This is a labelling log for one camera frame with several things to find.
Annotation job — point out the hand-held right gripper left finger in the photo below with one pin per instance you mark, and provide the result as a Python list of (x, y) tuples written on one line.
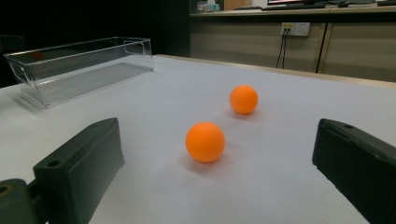
[(81, 165)]

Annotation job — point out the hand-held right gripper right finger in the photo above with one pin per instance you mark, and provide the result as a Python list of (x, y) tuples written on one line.
[(361, 168)]

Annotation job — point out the clear plastic box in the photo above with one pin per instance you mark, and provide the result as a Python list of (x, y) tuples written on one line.
[(84, 77)]

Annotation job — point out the orange table tennis ball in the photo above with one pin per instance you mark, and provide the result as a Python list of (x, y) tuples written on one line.
[(205, 142), (243, 99)]

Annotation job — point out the black computer mouse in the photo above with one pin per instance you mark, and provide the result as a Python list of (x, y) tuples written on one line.
[(343, 4)]

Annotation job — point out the wooden office counter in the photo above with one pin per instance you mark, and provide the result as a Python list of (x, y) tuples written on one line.
[(243, 40)]

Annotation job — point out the black keyboard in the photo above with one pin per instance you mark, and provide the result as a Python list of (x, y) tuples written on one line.
[(294, 6)]

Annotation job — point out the computer monitor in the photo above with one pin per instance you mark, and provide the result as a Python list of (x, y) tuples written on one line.
[(289, 2)]

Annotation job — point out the tissue box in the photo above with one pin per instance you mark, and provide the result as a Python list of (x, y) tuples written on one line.
[(209, 6)]

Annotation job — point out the wooden panel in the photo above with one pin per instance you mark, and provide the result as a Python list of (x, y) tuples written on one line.
[(237, 4)]

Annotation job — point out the white wall socket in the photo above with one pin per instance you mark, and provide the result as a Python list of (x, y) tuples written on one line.
[(295, 28)]

